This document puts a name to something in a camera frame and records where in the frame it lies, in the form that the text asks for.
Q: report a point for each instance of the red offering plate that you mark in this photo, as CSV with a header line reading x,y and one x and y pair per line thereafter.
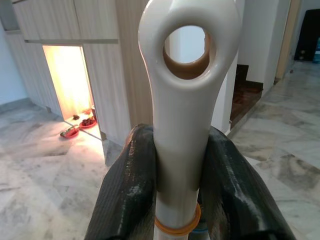
x,y
68,132
88,123

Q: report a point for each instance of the light wood wall cabinet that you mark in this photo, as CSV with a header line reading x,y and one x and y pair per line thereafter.
x,y
105,75

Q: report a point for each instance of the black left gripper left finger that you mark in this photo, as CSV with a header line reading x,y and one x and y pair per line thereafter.
x,y
125,190

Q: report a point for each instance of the black upright case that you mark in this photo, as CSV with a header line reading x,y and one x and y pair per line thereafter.
x,y
310,32

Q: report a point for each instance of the dark wooden stairs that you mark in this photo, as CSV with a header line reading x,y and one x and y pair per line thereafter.
x,y
246,100

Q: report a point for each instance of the light wooden door frame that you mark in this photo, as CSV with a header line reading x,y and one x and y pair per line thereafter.
x,y
287,37

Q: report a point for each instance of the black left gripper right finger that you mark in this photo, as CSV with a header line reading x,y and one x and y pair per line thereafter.
x,y
237,195

